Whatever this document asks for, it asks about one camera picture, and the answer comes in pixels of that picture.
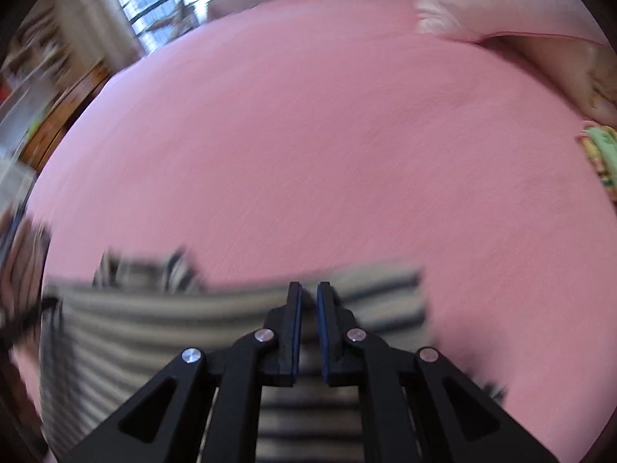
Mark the cream quilt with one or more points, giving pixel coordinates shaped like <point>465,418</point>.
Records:
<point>573,77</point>

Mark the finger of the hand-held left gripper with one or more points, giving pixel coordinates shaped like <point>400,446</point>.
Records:
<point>31,316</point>

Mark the pink printed pillow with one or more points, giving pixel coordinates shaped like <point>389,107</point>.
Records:
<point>506,5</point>

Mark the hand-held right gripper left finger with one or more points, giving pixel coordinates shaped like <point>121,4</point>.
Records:
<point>297,328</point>

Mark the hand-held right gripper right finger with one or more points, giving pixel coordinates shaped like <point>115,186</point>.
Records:
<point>322,333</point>

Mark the grey cream striped shirt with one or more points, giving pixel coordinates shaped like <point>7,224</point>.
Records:
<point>144,328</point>

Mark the colourful patterned cloth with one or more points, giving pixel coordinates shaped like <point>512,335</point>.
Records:
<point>602,154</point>

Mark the pink bed sheet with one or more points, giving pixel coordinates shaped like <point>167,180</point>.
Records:
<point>313,130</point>

